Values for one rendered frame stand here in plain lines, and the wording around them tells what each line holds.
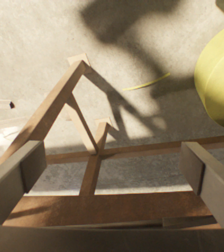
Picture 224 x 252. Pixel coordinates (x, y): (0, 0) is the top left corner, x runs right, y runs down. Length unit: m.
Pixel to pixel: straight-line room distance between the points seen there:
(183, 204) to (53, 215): 0.19
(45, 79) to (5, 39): 0.26
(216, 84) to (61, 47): 0.70
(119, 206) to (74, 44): 0.79
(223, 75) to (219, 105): 0.14
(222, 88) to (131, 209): 0.65
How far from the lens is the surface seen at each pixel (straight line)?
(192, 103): 1.05
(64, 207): 0.31
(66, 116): 1.11
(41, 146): 0.16
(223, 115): 0.90
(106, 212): 0.28
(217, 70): 0.78
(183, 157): 0.17
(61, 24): 0.93
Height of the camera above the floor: 0.85
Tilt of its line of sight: 49 degrees down
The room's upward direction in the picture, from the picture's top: 169 degrees counter-clockwise
